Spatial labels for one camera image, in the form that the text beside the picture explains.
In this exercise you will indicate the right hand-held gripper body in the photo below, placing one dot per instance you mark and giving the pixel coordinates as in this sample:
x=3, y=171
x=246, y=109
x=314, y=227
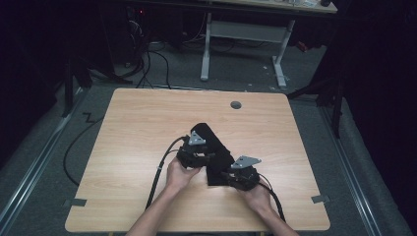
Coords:
x=246, y=178

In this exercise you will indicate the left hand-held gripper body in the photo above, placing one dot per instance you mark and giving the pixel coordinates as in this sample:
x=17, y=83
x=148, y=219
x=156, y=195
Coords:
x=190, y=157

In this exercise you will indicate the person's left hand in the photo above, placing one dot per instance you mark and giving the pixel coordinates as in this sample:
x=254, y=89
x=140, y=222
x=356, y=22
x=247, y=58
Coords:
x=178, y=177

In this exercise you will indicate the person's right hand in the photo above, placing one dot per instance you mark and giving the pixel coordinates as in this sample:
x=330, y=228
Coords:
x=259, y=198

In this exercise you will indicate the grey round table grommet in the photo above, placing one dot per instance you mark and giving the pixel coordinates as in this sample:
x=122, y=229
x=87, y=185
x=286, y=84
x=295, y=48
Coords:
x=235, y=105

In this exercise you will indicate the grey tape piece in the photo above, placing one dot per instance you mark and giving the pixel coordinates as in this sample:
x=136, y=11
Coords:
x=320, y=198
x=77, y=202

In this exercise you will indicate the black metal stand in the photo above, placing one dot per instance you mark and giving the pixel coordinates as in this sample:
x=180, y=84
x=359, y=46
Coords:
x=68, y=95
x=337, y=114

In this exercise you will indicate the wooden desk with white legs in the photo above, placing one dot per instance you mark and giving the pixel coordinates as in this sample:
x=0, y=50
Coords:
x=244, y=31

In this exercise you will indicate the dark equipment with red light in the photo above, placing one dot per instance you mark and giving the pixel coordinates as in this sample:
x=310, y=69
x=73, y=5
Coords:
x=136, y=29

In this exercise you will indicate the small red object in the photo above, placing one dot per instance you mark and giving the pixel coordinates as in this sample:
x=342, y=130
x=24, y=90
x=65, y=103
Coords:
x=302, y=46

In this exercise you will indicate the white papers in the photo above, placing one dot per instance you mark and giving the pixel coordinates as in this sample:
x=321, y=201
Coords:
x=305, y=3

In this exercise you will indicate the small dark object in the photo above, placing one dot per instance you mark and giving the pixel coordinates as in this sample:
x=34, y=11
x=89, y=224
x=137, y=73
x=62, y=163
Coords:
x=325, y=2

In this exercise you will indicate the metal floor rail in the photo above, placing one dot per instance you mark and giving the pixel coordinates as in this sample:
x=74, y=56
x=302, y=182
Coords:
x=32, y=170
x=354, y=183

